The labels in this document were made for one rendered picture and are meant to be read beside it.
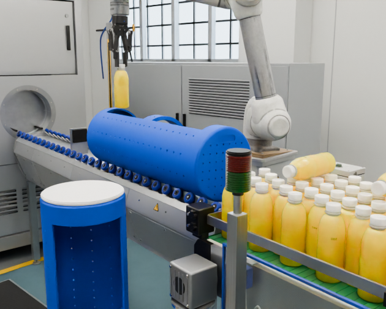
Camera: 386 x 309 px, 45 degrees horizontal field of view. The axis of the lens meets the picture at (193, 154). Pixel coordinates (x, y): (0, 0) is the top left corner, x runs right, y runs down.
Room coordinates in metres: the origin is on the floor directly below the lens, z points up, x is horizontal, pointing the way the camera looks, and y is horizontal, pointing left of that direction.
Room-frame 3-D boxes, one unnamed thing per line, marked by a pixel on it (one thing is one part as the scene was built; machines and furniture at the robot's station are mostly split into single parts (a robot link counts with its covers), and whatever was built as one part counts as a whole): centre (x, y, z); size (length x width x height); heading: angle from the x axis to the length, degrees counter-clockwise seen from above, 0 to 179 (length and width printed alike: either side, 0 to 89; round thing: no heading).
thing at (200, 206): (1.47, -0.03, 0.95); 0.10 x 0.07 x 0.10; 128
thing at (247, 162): (1.10, -0.11, 1.23); 0.06 x 0.06 x 0.04
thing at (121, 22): (2.27, 0.35, 1.63); 0.08 x 0.07 x 0.09; 128
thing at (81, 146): (2.67, 0.67, 1.00); 0.10 x 0.04 x 0.15; 128
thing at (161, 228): (2.45, 0.49, 0.79); 2.17 x 0.29 x 0.34; 38
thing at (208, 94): (4.24, -0.07, 0.72); 2.15 x 0.54 x 1.45; 46
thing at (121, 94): (2.28, 0.35, 1.34); 0.07 x 0.07 x 0.19
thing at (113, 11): (2.27, 0.35, 1.70); 0.09 x 0.09 x 0.06
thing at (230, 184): (1.10, -0.11, 1.18); 0.06 x 0.06 x 0.05
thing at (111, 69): (3.00, 0.51, 0.85); 0.06 x 0.06 x 1.70; 38
